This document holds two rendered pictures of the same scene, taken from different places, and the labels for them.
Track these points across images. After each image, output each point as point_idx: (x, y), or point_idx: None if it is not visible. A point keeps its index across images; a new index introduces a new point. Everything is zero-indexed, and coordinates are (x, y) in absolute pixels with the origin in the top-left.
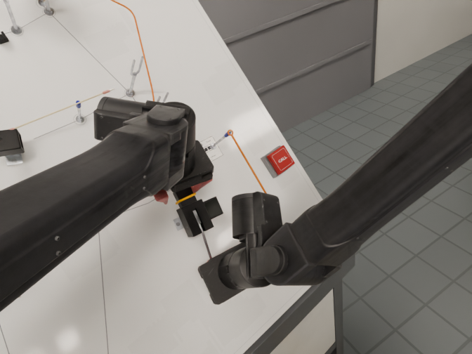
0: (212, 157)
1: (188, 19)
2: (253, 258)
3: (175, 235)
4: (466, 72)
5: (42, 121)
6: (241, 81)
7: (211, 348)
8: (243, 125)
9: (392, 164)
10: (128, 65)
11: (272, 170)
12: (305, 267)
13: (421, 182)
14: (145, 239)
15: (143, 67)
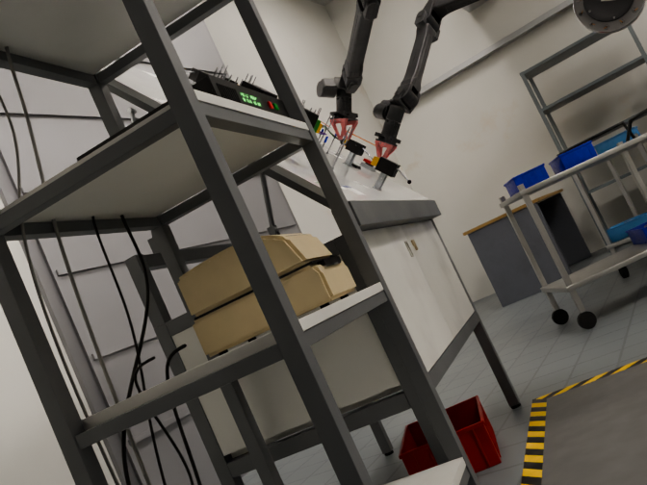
0: (339, 157)
1: None
2: (395, 97)
3: (348, 165)
4: (414, 43)
5: None
6: (327, 147)
7: (397, 192)
8: (342, 156)
9: (413, 60)
10: None
11: (369, 165)
12: (410, 84)
13: (421, 59)
14: (337, 162)
15: None
